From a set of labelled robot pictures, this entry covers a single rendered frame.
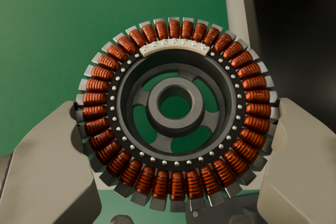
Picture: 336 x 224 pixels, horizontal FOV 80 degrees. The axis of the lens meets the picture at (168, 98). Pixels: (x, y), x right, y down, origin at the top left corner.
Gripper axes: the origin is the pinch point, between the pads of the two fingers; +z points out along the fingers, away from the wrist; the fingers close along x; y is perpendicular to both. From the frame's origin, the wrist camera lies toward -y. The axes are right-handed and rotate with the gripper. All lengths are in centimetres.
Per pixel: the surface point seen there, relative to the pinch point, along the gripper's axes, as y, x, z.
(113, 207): 73, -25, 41
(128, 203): 72, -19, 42
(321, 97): 2.4, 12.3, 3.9
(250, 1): -4.6, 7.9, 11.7
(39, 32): -2.1, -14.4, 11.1
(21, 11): -4.1, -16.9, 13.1
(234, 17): -3.0, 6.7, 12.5
